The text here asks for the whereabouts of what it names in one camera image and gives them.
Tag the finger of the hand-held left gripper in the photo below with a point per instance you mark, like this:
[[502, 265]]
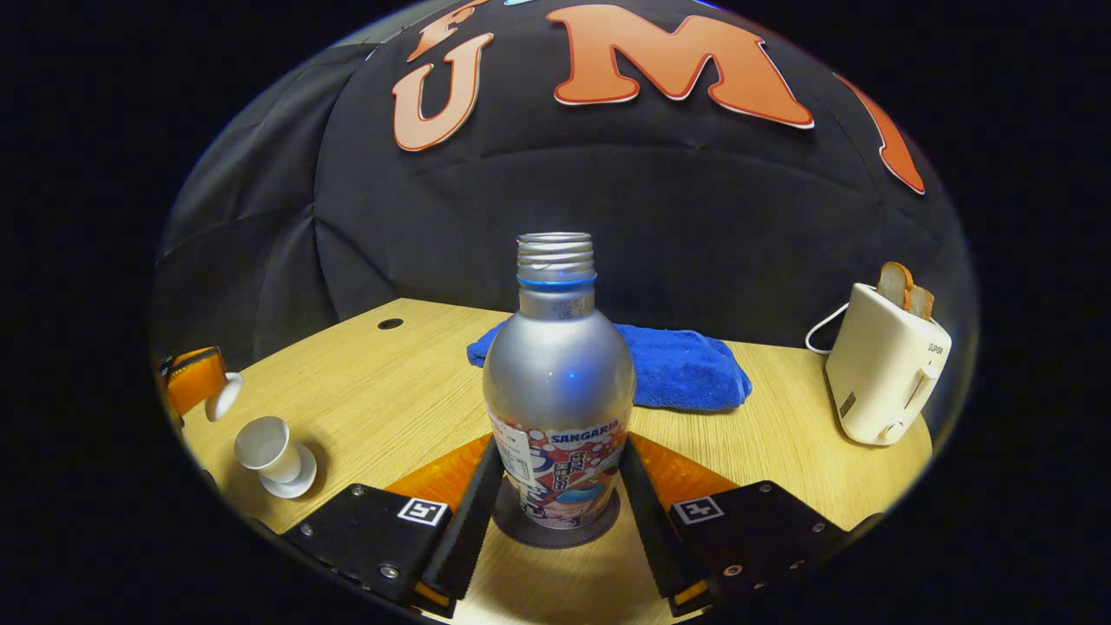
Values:
[[195, 382]]

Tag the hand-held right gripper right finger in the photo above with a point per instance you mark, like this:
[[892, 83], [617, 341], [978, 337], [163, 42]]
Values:
[[647, 521]]

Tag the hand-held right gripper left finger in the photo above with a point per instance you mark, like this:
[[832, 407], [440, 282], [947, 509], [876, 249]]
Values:
[[473, 521]]

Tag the dark round coaster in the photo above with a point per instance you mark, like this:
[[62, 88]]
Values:
[[512, 531]]

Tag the white teacup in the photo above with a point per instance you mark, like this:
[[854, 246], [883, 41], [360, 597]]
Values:
[[265, 443]]

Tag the silver water bottle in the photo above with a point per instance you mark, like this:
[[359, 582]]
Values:
[[560, 391]]

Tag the white saucer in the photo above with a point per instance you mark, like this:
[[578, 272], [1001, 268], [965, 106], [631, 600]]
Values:
[[304, 477]]

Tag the blue towel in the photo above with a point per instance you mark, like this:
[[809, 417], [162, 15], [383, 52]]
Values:
[[686, 369]]

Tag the white toaster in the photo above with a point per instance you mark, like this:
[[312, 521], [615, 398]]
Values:
[[885, 373]]

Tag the toast slice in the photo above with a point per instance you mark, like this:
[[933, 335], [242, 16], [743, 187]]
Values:
[[922, 302], [894, 285]]

